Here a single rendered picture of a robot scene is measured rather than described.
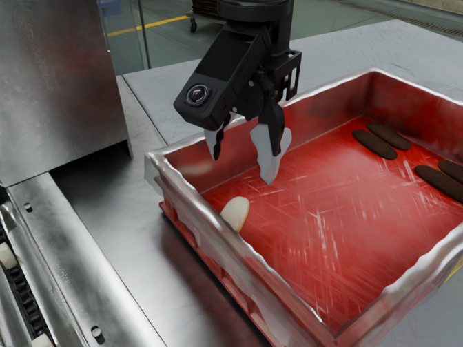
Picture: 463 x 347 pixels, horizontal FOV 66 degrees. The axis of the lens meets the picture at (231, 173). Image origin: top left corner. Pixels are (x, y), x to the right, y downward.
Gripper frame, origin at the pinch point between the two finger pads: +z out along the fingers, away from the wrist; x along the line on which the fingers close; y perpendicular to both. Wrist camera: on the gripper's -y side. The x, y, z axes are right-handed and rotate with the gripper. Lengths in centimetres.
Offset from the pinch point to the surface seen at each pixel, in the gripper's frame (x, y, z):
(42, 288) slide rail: 9.5, -23.8, 6.0
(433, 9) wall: 44, 437, 85
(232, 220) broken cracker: -0.7, -2.2, 7.5
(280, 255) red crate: -8.8, -2.7, 8.5
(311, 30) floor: 128, 310, 91
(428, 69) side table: -10, 69, 9
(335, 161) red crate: -6.5, 19.7, 8.5
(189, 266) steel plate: -0.1, -10.6, 8.9
